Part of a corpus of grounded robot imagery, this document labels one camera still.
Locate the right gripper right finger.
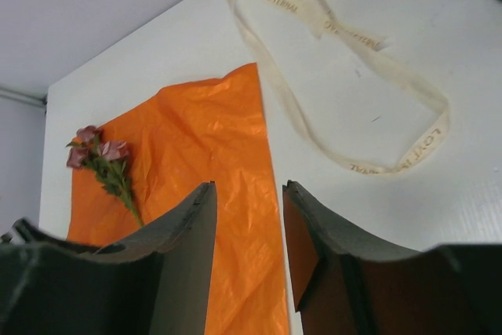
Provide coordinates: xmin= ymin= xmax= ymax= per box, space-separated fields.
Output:
xmin=282 ymin=181 xmax=501 ymax=334

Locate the cream printed ribbon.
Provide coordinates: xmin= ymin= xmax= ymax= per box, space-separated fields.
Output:
xmin=227 ymin=0 xmax=450 ymax=176

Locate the orange paper flower wrapping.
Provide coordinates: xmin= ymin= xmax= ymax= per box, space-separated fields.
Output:
xmin=66 ymin=62 xmax=291 ymax=335

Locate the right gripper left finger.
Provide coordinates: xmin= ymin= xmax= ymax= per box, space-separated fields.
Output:
xmin=1 ymin=182 xmax=216 ymax=334

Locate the mauve rose stem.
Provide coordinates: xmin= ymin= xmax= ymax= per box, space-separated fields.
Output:
xmin=66 ymin=126 xmax=144 ymax=227

